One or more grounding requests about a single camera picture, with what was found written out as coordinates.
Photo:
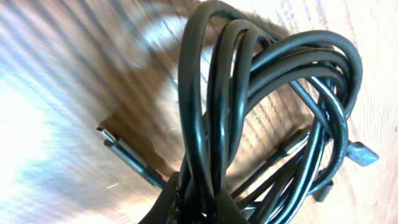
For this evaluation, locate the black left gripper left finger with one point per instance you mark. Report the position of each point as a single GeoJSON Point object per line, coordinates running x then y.
{"type": "Point", "coordinates": [159, 212]}

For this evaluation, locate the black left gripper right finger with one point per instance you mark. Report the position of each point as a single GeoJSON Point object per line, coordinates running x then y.
{"type": "Point", "coordinates": [227, 211]}

